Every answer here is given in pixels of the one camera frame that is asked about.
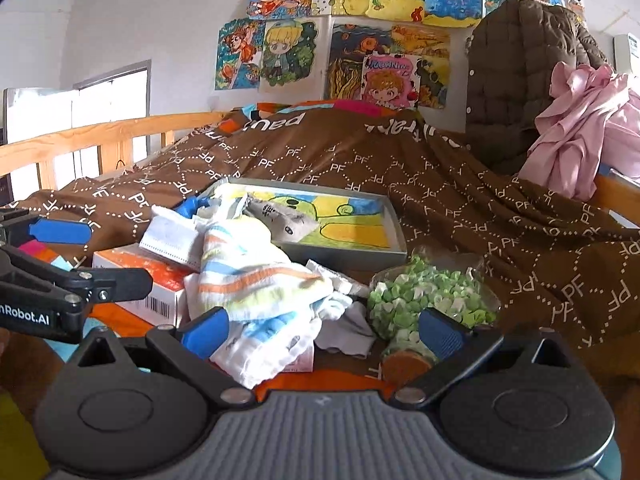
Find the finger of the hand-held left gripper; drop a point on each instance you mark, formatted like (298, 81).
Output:
(60, 230)
(117, 284)

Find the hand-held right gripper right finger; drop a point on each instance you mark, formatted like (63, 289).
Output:
(440, 335)

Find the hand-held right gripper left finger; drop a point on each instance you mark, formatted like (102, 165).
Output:
(205, 332)

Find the white muslin cloth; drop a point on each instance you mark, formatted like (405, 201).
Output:
(265, 350)

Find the white blue face mask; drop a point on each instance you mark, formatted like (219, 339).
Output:
(170, 240)

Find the striped towel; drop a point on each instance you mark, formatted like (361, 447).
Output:
(250, 270)

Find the grey tray with drawing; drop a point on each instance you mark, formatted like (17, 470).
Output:
(350, 256)

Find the orange white carton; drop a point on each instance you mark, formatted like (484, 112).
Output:
(150, 285)

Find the brown round lid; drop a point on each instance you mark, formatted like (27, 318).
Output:
(402, 367)

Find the clear bag of green stars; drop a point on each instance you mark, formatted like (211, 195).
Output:
(400, 300)

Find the white grey sock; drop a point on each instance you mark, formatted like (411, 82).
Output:
(345, 332)

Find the white crumpled cloth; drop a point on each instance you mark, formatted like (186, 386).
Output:
(220, 206)

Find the white packet with black print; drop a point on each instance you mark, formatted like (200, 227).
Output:
(280, 220)

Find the window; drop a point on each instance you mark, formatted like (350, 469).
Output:
(110, 100)

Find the crayon drawing sheet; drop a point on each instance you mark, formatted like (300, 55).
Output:
(350, 225)

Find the brown printed blanket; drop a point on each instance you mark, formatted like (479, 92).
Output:
(450, 185)

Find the pink garment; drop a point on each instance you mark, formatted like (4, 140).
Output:
(580, 125)

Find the brown quilted jacket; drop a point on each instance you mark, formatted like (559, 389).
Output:
(515, 70)

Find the white air conditioner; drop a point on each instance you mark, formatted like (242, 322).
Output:
(629, 55)

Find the group of colourful wall drawings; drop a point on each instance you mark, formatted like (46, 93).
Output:
(390, 0)

